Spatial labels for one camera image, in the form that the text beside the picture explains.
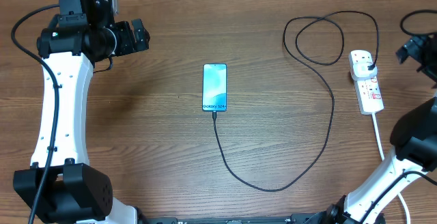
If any blue Galaxy smartphone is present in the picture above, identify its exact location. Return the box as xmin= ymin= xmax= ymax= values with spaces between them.
xmin=202 ymin=64 xmax=227 ymax=112

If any white charger plug adapter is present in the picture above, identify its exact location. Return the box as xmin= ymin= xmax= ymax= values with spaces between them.
xmin=351 ymin=62 xmax=378 ymax=81

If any white power strip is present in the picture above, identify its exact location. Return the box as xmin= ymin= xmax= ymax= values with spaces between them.
xmin=348 ymin=50 xmax=384 ymax=115

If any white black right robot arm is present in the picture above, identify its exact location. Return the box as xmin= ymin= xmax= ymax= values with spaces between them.
xmin=307 ymin=97 xmax=436 ymax=223

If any black USB charging cable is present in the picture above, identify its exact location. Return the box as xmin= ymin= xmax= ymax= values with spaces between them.
xmin=211 ymin=10 xmax=380 ymax=193

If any white power strip cord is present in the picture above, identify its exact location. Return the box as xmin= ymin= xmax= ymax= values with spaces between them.
xmin=371 ymin=112 xmax=412 ymax=224

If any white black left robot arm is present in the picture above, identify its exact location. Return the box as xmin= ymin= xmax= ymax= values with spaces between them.
xmin=13 ymin=0 xmax=150 ymax=223

